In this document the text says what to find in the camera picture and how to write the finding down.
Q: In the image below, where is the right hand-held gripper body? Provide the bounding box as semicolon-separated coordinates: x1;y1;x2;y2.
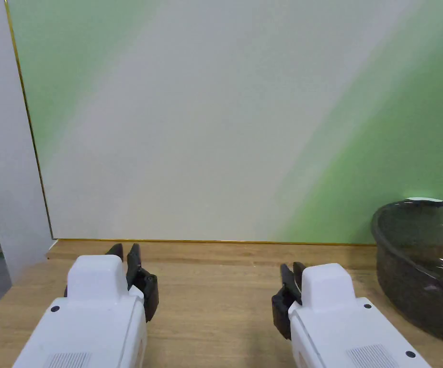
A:
271;263;432;368

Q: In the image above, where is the dark transparent plastic bowl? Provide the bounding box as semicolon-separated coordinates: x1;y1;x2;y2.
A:
371;198;443;349

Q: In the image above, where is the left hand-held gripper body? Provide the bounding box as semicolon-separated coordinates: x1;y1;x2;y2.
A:
12;254;159;368

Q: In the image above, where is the green white gold-framed panel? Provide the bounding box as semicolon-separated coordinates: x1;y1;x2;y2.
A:
4;0;443;246

